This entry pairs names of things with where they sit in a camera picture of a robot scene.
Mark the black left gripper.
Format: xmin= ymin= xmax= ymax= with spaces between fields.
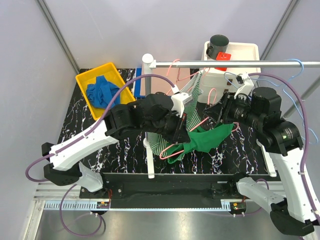
xmin=143 ymin=108 xmax=192 ymax=145

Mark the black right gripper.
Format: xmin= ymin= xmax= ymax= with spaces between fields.
xmin=203 ymin=91 xmax=264 ymax=129

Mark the green white striped tank top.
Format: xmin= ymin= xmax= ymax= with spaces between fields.
xmin=146 ymin=70 xmax=203 ymax=156

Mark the pink wire hanger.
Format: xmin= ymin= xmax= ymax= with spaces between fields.
xmin=165 ymin=58 xmax=201 ymax=84
xmin=159 ymin=87 xmax=239 ymax=160

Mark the blue tank top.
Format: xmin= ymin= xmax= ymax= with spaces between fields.
xmin=86 ymin=75 xmax=120 ymax=109

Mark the light blue wire hanger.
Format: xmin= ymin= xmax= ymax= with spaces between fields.
xmin=223 ymin=58 xmax=319 ymax=145

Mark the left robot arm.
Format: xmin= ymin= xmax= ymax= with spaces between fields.
xmin=42 ymin=92 xmax=193 ymax=198

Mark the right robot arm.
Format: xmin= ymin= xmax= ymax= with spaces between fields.
xmin=207 ymin=87 xmax=320 ymax=237

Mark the white rack foot bar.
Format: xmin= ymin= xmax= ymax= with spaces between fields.
xmin=143 ymin=133 xmax=155 ymax=179

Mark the blue framed pink board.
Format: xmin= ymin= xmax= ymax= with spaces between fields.
xmin=132 ymin=67 xmax=191 ymax=98

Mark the red plastic block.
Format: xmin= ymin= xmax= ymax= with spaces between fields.
xmin=215 ymin=52 xmax=232 ymax=72

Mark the black marbled mat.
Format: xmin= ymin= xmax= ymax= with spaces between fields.
xmin=47 ymin=67 xmax=276 ymax=176

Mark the dark grey mug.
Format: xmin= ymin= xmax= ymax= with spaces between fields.
xmin=206 ymin=34 xmax=230 ymax=60

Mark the yellow plastic bin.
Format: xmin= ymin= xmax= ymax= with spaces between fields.
xmin=75 ymin=62 xmax=125 ymax=121

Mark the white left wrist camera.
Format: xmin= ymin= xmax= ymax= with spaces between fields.
xmin=170 ymin=92 xmax=193 ymax=118

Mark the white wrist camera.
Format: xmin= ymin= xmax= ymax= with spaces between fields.
xmin=170 ymin=92 xmax=193 ymax=118
xmin=234 ymin=72 xmax=254 ymax=99

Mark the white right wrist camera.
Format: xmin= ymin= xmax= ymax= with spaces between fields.
xmin=234 ymin=72 xmax=254 ymax=99

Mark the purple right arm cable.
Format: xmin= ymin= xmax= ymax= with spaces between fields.
xmin=247 ymin=72 xmax=320 ymax=216

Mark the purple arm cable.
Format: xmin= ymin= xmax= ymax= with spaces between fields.
xmin=24 ymin=74 xmax=180 ymax=183
xmin=247 ymin=72 xmax=320 ymax=216

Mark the metal clothes rail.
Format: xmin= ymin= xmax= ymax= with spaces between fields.
xmin=149 ymin=60 xmax=320 ymax=69

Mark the white grey rack post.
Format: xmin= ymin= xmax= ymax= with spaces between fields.
xmin=141 ymin=53 xmax=155 ymax=97

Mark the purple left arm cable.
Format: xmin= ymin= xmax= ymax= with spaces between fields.
xmin=24 ymin=74 xmax=180 ymax=183

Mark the purple floor cable loop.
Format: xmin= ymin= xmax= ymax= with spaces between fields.
xmin=58 ymin=183 xmax=107 ymax=236

